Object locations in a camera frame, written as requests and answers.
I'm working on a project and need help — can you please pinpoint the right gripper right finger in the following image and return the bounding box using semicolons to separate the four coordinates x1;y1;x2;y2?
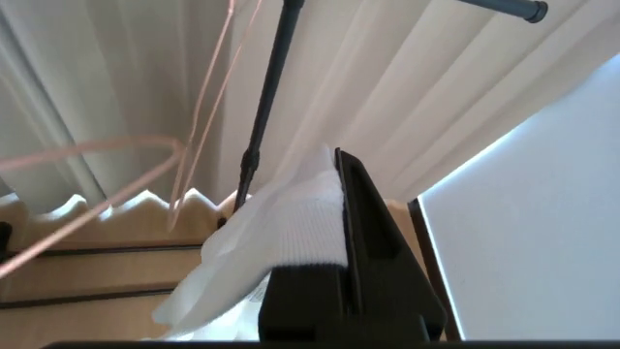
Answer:
333;147;448;341

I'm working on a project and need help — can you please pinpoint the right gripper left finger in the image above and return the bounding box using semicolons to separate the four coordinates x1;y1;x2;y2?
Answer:
258;263;363;341

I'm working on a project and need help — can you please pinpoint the black clothes rack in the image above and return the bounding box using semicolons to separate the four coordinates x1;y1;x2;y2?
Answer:
0;0;549;311

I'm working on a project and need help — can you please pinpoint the white printed t-shirt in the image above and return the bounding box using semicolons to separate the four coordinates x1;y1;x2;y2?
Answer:
152;143;350;340

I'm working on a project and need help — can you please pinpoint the beige curtain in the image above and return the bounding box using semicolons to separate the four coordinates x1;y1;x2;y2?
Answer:
0;0;620;214

